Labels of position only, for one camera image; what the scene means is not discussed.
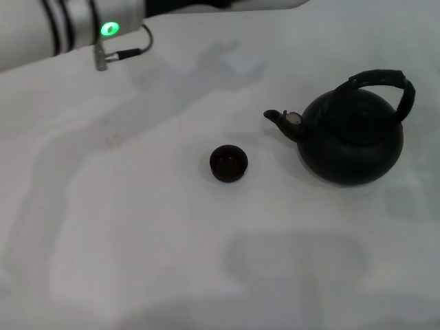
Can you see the small dark teacup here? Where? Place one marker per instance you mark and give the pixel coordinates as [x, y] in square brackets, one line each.
[228, 164]

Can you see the black round teapot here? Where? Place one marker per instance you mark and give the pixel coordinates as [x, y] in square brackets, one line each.
[350, 154]

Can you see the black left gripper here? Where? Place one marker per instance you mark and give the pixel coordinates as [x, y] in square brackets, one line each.
[185, 5]

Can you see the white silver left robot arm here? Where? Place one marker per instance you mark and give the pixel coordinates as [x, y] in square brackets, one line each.
[41, 24]

